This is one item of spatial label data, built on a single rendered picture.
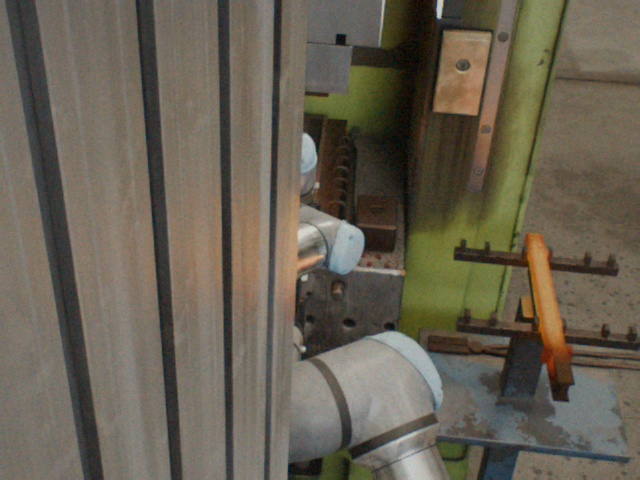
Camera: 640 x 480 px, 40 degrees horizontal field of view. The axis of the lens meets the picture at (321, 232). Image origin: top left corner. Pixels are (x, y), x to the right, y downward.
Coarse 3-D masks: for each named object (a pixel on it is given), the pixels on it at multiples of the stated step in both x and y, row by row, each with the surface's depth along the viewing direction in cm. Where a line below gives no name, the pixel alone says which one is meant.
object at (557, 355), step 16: (528, 240) 172; (528, 256) 170; (544, 256) 168; (544, 272) 164; (544, 288) 160; (544, 304) 156; (544, 320) 153; (560, 320) 153; (544, 336) 151; (560, 336) 149; (544, 352) 146; (560, 352) 145; (560, 368) 142; (560, 384) 139; (560, 400) 141
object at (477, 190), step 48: (432, 0) 176; (480, 0) 163; (528, 0) 163; (432, 48) 170; (528, 48) 169; (432, 96) 175; (528, 96) 175; (432, 144) 182; (480, 144) 181; (528, 144) 181; (432, 192) 188; (480, 192) 188; (528, 192) 187; (432, 240) 196; (480, 240) 196; (432, 288) 204; (480, 288) 204
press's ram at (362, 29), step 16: (320, 0) 151; (336, 0) 151; (352, 0) 150; (368, 0) 150; (320, 16) 152; (336, 16) 152; (352, 16) 152; (368, 16) 152; (320, 32) 154; (336, 32) 154; (352, 32) 154; (368, 32) 154
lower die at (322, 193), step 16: (304, 128) 205; (336, 128) 207; (320, 144) 199; (336, 144) 201; (320, 160) 194; (320, 176) 190; (336, 176) 190; (320, 192) 185; (336, 192) 185; (336, 208) 180
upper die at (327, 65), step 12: (312, 48) 156; (324, 48) 156; (336, 48) 156; (348, 48) 156; (312, 60) 157; (324, 60) 157; (336, 60) 157; (348, 60) 157; (312, 72) 159; (324, 72) 159; (336, 72) 158; (348, 72) 158; (312, 84) 160; (324, 84) 160; (336, 84) 160; (348, 84) 160
